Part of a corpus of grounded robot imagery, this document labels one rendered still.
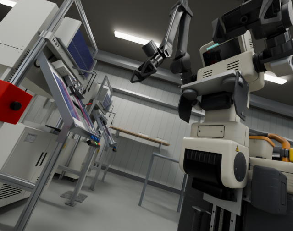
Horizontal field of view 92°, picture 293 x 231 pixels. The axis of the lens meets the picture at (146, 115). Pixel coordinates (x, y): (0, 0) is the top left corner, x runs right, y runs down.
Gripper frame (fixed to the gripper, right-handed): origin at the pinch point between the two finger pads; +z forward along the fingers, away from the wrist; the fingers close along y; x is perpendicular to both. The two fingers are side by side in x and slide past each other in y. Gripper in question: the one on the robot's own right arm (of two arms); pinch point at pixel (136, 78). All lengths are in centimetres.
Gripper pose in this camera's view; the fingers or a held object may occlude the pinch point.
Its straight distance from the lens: 69.4
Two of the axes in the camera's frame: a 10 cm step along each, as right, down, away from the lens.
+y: 5.5, -1.2, -8.3
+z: -5.8, 6.6, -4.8
